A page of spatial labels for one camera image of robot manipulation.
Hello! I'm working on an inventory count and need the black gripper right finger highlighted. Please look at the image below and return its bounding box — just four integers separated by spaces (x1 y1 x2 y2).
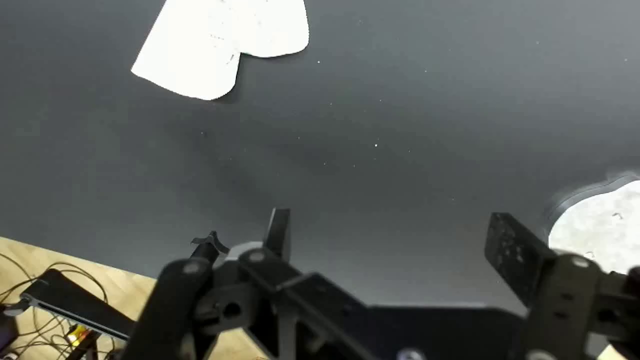
483 211 640 360

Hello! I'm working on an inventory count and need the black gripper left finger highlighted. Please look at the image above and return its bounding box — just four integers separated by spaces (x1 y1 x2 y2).
123 206 377 360

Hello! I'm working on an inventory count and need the white floral cloth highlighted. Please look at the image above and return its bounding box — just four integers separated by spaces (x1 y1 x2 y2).
131 0 313 103

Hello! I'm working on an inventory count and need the black flat floor device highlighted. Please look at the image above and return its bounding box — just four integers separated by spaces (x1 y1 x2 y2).
19 269 139 343

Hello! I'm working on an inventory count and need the thin black floor cable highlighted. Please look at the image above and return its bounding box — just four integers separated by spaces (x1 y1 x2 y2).
0 253 112 360

